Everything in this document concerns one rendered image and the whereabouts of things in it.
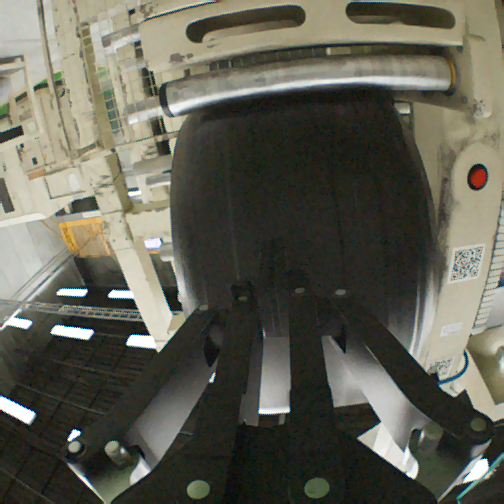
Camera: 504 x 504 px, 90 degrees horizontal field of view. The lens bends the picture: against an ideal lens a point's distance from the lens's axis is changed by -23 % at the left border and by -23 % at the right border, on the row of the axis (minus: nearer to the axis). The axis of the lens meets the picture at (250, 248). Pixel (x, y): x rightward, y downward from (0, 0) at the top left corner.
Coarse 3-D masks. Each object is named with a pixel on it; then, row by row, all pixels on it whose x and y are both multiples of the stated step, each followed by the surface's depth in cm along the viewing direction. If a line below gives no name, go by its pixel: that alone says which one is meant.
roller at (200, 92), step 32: (256, 64) 31; (288, 64) 30; (320, 64) 30; (352, 64) 29; (384, 64) 29; (416, 64) 28; (448, 64) 28; (160, 96) 32; (192, 96) 32; (224, 96) 32; (256, 96) 32; (288, 96) 33
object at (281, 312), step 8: (280, 240) 21; (280, 248) 20; (280, 256) 19; (272, 264) 18; (280, 264) 18; (272, 272) 17; (280, 272) 17; (272, 280) 16; (280, 280) 16; (272, 288) 15; (280, 288) 15; (280, 296) 15; (280, 304) 16; (280, 312) 16; (280, 320) 16; (280, 328) 16; (288, 328) 16
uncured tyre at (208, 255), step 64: (192, 128) 35; (256, 128) 32; (320, 128) 31; (384, 128) 30; (192, 192) 32; (256, 192) 30; (320, 192) 29; (384, 192) 28; (192, 256) 32; (256, 256) 30; (320, 256) 29; (384, 256) 28; (384, 320) 30
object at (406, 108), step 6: (396, 102) 81; (402, 102) 77; (408, 102) 73; (396, 108) 72; (402, 108) 72; (408, 108) 72; (402, 114) 79; (408, 114) 75; (408, 120) 74; (414, 120) 73; (408, 126) 77; (414, 126) 74; (414, 132) 75; (414, 138) 75
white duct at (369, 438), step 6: (456, 384) 110; (462, 384) 108; (450, 390) 112; (456, 390) 110; (378, 426) 136; (366, 432) 142; (372, 432) 136; (360, 438) 141; (366, 438) 137; (372, 438) 134; (366, 444) 136; (372, 444) 133
